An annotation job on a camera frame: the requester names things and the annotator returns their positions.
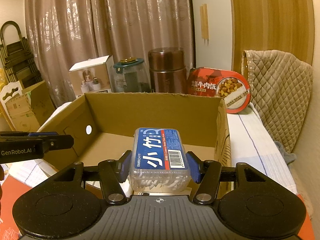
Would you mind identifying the clear blue-label floss pick box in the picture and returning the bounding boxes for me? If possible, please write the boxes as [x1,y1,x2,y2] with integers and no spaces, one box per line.
[129,127,191,193]

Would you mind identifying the stacked flat cardboard boxes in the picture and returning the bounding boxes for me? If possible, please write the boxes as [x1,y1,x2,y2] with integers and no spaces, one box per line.
[1,81,55,132]

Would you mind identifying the red Motul cardboard mat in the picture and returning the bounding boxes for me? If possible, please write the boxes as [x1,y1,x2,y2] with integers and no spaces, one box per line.
[0,174,316,240]

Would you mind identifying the brown cardboard box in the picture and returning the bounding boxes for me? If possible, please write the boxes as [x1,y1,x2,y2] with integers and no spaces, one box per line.
[40,93,232,170]

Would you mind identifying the white carved wooden board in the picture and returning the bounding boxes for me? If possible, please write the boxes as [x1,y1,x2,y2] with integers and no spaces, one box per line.
[1,81,23,110]

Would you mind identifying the grey cloth beside bed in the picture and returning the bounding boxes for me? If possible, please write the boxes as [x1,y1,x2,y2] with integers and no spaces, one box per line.
[274,141,297,165]

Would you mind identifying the black folding hand trolley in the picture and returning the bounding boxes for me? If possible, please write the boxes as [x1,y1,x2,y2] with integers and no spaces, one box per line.
[1,21,43,88]

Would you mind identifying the red beef rice meal box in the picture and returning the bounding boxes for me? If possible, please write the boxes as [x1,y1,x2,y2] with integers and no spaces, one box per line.
[187,67,251,114]

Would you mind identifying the white product box with photo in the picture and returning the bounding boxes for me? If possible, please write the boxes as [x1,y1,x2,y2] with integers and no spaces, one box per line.
[69,55,114,98]

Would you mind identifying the glass jar with teal lid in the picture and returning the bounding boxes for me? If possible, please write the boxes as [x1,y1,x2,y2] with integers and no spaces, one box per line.
[113,57,151,93]

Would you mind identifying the brown thermos container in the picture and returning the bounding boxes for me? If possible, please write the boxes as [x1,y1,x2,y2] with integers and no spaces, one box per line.
[148,47,187,94]

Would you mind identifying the quilted beige chair cover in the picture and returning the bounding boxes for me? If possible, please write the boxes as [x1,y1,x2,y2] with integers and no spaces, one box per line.
[241,50,313,152]

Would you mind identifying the beige curtain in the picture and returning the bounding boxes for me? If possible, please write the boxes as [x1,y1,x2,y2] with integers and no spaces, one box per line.
[24,0,195,106]

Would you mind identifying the wooden door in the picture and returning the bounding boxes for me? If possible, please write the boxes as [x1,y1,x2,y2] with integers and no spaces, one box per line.
[231,0,315,72]

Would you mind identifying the wooden wall hook strip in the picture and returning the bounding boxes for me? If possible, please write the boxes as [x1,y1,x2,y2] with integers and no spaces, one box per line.
[200,4,209,44]

